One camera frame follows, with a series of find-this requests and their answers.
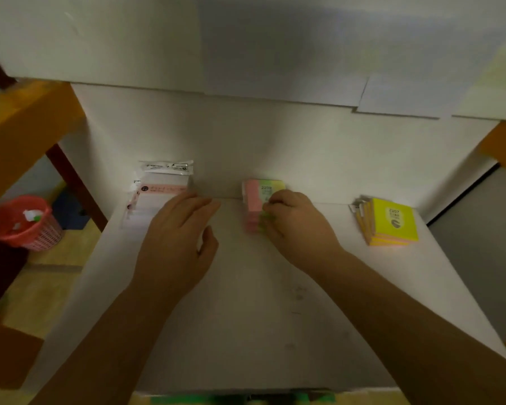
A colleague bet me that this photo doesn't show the person's left hand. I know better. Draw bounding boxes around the person's left hand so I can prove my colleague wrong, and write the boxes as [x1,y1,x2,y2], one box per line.
[131,192,222,302]

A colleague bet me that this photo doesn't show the person's right hand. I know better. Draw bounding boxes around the person's right hand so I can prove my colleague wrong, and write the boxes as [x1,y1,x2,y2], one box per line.
[261,190,346,279]

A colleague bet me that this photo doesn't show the pink and green sticky note pack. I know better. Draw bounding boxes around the pink and green sticky note pack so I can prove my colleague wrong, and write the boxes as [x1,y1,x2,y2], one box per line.
[242,179,287,233]

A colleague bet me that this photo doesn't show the person's right forearm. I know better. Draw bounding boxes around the person's right forearm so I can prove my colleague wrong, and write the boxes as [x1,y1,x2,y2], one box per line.
[312,248,506,405]

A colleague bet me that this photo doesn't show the person's left forearm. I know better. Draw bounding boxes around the person's left forearm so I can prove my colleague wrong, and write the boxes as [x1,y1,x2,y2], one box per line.
[27,286,184,405]

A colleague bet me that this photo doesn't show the stack of pink label packets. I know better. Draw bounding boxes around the stack of pink label packets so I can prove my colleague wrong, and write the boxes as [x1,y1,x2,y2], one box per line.
[122,173,191,229]

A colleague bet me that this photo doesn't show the clear packet with white label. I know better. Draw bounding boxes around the clear packet with white label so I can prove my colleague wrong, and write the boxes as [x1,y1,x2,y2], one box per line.
[139,160,194,177]

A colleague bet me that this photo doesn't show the stack of yellow sticky notes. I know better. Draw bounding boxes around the stack of yellow sticky notes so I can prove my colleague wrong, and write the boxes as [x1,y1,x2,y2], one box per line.
[351,197,420,248]

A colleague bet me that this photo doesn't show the blue object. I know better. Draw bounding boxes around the blue object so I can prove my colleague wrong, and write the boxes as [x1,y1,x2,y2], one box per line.
[52,189,90,231]

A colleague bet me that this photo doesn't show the green item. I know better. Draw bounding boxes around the green item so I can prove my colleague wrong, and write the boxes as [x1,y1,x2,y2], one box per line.
[150,390,336,405]

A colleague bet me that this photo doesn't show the red plastic waste basket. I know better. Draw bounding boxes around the red plastic waste basket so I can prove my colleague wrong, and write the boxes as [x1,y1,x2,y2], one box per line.
[0,195,65,252]

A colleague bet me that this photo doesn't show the brown cardboard box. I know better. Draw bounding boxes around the brown cardboard box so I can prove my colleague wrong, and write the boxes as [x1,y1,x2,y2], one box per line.
[0,319,45,391]

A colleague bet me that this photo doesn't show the dark red wooden post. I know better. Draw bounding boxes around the dark red wooden post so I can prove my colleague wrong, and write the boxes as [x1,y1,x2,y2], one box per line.
[0,40,109,232]

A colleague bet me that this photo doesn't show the orange wooden shelf frame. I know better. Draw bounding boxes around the orange wooden shelf frame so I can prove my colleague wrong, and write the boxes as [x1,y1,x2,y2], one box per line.
[0,79,87,216]

